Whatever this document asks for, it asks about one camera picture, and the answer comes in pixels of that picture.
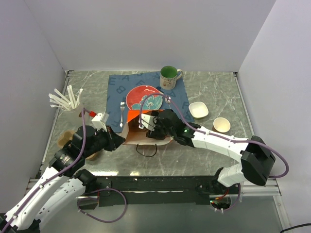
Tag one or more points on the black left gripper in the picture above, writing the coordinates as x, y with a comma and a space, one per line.
113, 142

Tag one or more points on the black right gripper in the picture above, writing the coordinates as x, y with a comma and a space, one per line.
155, 134

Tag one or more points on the orange paper bag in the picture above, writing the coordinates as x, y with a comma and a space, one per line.
137, 136

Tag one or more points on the brown cardboard cup carrier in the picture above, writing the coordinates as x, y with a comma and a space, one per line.
67, 136

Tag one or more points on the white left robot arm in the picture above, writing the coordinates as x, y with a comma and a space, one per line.
63, 180

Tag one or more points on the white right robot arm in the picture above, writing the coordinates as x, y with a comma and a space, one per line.
254, 157

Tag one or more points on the silver fork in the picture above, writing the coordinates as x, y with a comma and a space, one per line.
122, 108

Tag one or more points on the white square bowl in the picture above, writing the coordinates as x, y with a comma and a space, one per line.
198, 110

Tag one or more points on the red teal floral plate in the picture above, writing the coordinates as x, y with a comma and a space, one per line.
137, 95

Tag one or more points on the blue letter placemat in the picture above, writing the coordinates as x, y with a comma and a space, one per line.
120, 85

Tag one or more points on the green interior ceramic mug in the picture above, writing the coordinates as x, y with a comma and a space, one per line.
169, 76

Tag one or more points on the white straw holder cup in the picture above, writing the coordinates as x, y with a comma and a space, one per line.
74, 116

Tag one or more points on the white wrapped straws bundle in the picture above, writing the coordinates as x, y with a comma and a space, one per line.
68, 102

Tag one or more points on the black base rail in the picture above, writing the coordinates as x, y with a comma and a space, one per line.
112, 190

